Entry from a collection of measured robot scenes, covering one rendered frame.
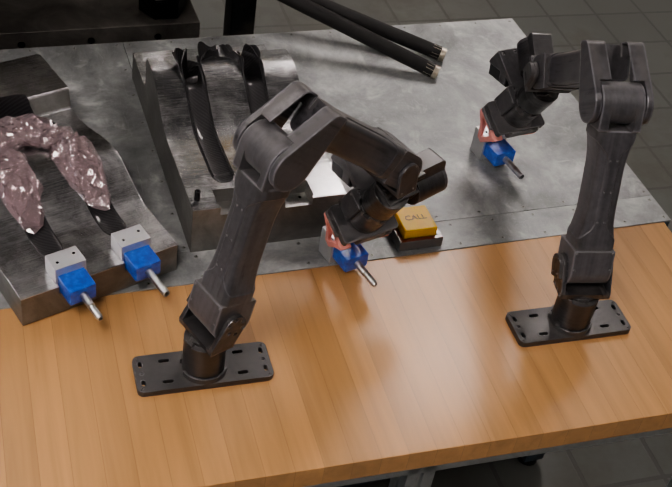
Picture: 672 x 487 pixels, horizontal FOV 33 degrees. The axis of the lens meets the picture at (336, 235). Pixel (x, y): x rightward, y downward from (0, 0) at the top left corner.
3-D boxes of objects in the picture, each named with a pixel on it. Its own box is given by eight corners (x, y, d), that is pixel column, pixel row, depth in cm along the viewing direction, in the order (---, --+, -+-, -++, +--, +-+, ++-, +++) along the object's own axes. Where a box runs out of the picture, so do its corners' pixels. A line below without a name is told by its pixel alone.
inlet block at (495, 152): (529, 185, 209) (536, 162, 206) (507, 190, 207) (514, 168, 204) (491, 144, 217) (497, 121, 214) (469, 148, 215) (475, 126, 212)
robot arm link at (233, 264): (217, 307, 164) (282, 116, 148) (244, 336, 161) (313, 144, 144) (183, 316, 160) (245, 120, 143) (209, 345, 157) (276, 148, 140)
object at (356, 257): (385, 292, 183) (391, 268, 179) (359, 301, 180) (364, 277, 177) (343, 242, 191) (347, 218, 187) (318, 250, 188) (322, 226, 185)
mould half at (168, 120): (340, 234, 192) (351, 172, 183) (190, 252, 184) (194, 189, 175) (261, 69, 226) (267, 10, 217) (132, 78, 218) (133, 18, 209)
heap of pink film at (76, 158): (123, 205, 181) (123, 167, 176) (18, 239, 172) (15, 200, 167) (52, 118, 196) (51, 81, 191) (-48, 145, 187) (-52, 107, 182)
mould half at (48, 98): (176, 269, 180) (179, 218, 173) (22, 326, 167) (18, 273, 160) (42, 103, 208) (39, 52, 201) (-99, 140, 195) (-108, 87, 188)
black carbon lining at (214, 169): (300, 184, 190) (307, 139, 183) (207, 194, 185) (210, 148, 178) (247, 68, 213) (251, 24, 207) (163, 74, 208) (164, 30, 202)
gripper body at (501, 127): (481, 106, 204) (500, 88, 197) (527, 97, 208) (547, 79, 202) (494, 139, 202) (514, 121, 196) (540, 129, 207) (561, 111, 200)
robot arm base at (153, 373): (131, 324, 160) (139, 360, 155) (268, 308, 166) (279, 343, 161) (130, 361, 165) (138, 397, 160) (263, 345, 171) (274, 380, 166)
